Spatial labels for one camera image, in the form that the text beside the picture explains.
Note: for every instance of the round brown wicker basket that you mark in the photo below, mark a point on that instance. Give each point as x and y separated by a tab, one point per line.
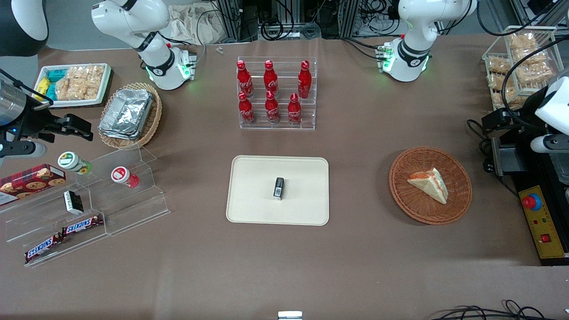
413	204

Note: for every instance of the red emergency stop button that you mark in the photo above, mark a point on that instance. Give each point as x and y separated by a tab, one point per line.
531	202

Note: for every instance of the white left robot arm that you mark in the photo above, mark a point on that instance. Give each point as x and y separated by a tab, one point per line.
411	58

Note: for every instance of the clear acrylic bottle rack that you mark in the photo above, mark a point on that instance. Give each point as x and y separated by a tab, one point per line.
306	113

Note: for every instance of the yellow control panel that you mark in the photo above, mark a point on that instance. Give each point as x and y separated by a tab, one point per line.
544	226

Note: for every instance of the small black white box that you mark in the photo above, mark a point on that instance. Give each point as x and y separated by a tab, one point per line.
73	202

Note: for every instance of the silver foil tray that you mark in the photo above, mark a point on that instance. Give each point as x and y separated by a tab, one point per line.
126	111
116	134

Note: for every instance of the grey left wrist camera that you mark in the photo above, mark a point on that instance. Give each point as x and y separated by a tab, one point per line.
549	143

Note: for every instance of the small black box silver label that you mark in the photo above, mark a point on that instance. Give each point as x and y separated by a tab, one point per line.
278	189

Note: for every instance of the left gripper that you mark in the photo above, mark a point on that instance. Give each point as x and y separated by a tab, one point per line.
527	108

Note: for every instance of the beige cloth bag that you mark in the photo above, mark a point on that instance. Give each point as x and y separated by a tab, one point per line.
191	24

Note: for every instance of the teal snack packet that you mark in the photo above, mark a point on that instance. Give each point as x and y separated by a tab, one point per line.
55	74
51	92

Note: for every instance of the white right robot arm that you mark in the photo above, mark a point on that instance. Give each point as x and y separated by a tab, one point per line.
156	62

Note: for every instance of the black countertop appliance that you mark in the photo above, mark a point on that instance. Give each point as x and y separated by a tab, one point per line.
533	178

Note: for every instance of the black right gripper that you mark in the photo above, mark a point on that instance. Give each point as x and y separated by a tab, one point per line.
32	121

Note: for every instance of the grey metal box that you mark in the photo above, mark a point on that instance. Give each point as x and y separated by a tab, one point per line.
506	158

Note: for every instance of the cream plastic tray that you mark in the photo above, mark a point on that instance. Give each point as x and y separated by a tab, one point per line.
253	195

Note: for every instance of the green lid yogurt cup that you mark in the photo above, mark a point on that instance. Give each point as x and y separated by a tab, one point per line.
71	161

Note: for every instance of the clear bag rice crackers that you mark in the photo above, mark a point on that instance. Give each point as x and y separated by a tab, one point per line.
64	89
91	78

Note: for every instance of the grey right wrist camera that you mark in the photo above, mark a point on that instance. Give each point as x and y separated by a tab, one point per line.
22	149

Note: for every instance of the clear bag fried snacks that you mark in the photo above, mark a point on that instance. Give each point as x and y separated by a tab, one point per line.
531	56
522	41
497	81
501	98
533	73
498	65

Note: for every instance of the small white device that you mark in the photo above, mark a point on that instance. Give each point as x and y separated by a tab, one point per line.
290	315

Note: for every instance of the white rectangular snack tray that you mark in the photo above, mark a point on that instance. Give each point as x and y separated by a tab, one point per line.
104	86

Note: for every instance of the yellow snack packet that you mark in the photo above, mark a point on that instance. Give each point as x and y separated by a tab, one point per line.
41	86

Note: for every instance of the clear acrylic step shelf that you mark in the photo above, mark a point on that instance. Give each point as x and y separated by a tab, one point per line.
133	209

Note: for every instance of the red cookie box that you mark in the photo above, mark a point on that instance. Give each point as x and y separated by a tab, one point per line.
31	182

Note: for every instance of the red lid yogurt cup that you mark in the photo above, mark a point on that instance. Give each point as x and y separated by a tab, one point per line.
122	175

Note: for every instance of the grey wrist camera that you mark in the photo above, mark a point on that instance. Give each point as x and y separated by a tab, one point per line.
549	143
22	149

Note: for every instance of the triangular sandwich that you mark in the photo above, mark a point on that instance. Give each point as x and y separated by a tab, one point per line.
431	184

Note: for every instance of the oval light wicker basket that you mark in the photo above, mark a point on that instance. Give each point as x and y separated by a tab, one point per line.
153	120

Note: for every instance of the snickers chocolate bar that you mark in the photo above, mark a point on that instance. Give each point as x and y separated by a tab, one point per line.
82	225
42	247

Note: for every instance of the red cola bottle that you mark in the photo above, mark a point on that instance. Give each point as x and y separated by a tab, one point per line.
272	110
270	79
294	112
246	111
244	80
304	80

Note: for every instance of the aluminium frame post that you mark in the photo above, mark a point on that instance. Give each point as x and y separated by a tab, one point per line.
231	20
348	18

